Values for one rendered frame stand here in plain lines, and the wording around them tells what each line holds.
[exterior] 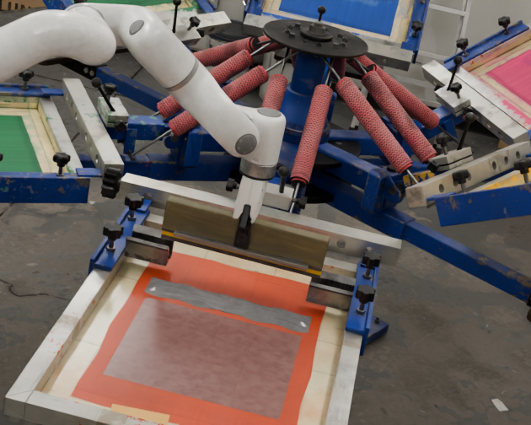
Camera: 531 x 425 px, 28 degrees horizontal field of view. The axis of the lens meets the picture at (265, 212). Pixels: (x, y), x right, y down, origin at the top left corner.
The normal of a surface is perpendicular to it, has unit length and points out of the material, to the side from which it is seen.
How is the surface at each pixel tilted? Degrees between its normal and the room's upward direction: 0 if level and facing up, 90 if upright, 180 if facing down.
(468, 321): 0
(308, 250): 90
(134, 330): 0
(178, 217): 90
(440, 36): 90
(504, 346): 0
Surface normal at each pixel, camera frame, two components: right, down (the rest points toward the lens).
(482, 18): -0.17, 0.41
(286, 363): 0.18, -0.88
